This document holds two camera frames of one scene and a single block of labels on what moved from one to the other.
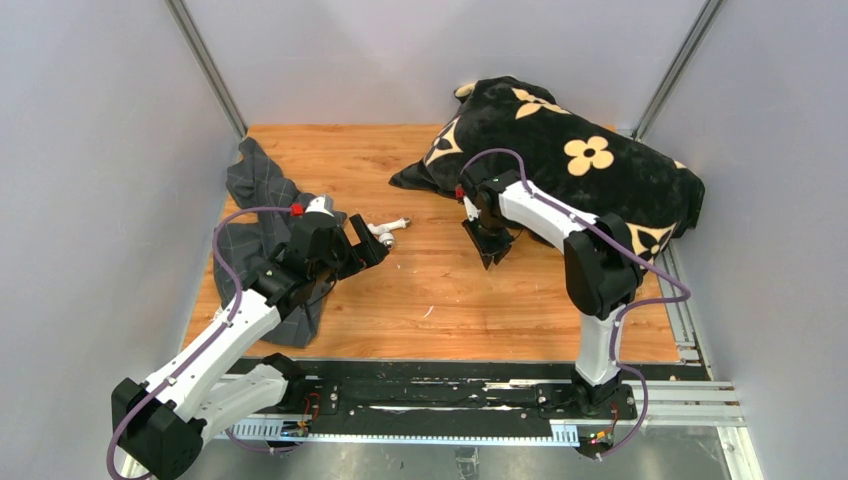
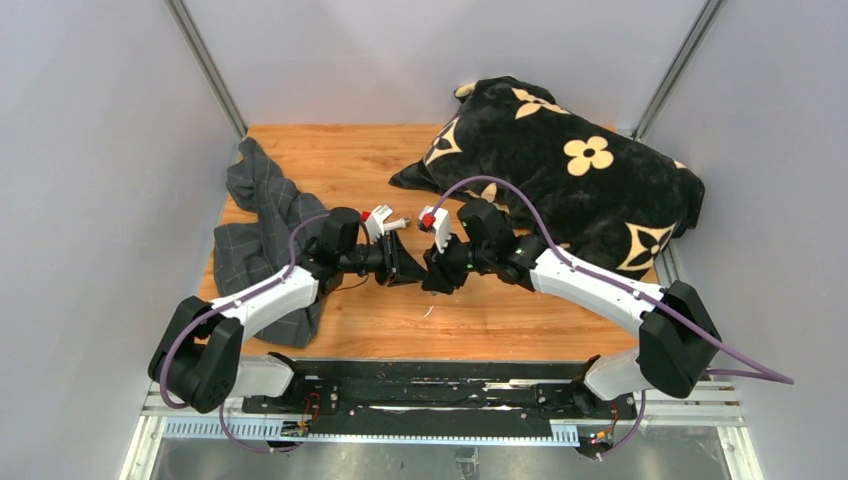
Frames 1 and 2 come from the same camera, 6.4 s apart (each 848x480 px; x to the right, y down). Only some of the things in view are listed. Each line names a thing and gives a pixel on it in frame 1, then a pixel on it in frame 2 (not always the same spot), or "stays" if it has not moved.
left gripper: x=370 y=250 → x=397 y=264
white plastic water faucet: x=384 y=230 stays
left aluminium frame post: x=200 y=52 stays
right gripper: x=497 y=249 → x=441 y=275
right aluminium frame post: x=677 y=69 stays
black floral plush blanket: x=585 y=162 stays
